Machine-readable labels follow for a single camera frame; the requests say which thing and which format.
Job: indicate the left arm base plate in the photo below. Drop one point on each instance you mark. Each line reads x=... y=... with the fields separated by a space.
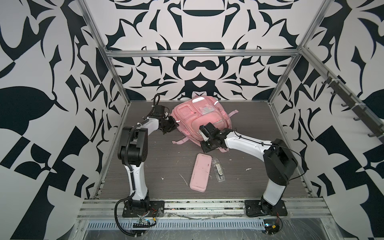
x=135 y=209

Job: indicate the pink student backpack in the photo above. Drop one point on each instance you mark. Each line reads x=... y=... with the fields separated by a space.
x=201 y=110

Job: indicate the pink pencil case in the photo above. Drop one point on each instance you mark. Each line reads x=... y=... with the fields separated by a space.
x=201 y=173

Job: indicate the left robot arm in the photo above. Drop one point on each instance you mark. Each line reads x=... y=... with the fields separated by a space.
x=133 y=151

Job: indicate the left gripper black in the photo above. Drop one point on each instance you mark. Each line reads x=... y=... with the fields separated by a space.
x=173 y=125

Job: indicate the left circuit board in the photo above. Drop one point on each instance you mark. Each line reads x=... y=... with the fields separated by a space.
x=145 y=223

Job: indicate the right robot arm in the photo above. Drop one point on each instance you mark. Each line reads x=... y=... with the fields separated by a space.
x=280 y=164

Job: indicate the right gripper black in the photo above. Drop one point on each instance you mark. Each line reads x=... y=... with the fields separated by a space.
x=203 y=147

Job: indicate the wall hook rail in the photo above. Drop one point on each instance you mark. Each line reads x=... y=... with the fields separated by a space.
x=354 y=103

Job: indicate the clear plastic eraser case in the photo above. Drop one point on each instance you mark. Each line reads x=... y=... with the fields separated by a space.
x=219 y=172

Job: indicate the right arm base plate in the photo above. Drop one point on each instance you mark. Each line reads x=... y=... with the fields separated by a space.
x=260 y=208

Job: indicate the circuit board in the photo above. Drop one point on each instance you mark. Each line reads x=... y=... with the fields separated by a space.
x=145 y=223
x=273 y=227

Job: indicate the right circuit board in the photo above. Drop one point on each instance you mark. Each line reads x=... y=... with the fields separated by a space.
x=273 y=227

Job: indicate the aluminium frame rail front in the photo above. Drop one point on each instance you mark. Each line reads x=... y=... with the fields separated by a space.
x=208 y=208

